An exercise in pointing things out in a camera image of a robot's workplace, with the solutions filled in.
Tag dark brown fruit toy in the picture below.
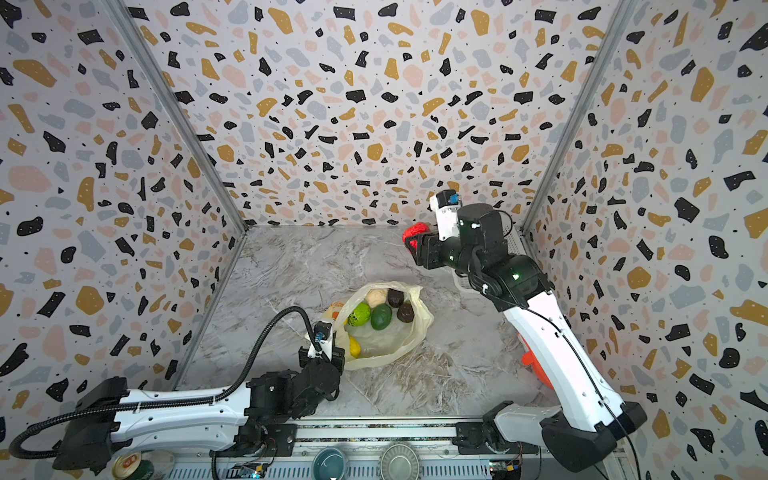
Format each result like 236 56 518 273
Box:
387 288 405 309

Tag black corrugated cable hose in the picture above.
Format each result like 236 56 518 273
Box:
8 305 319 462

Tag teal bowl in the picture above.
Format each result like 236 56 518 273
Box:
311 447 348 480

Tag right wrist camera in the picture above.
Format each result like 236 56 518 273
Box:
430 189 462 241

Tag bright green fruit toy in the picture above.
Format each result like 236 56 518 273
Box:
346 302 371 327

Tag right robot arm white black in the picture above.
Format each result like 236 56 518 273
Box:
403 190 647 473

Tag white plastic mesh basket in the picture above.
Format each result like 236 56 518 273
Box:
449 224 529 289

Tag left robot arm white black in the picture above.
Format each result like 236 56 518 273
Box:
53 347 345 473

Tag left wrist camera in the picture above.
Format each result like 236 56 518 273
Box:
308 321 334 361

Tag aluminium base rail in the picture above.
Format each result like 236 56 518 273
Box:
161 416 625 480

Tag tin can with label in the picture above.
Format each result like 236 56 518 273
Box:
111 452 155 480

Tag red strawberry toy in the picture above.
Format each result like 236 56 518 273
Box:
402 222 431 252

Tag grey ribbed plate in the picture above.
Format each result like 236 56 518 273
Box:
379 443 420 480

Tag beige peach toy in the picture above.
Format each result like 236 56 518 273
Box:
365 288 388 309

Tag dark green avocado toy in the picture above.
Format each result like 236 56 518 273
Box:
370 304 392 331

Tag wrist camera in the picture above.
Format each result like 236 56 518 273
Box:
430 189 462 241
308 321 334 361

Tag yellow lemon toy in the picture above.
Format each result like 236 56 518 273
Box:
349 336 361 358

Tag yellow translucent plastic bag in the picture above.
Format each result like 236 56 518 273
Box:
319 281 435 371

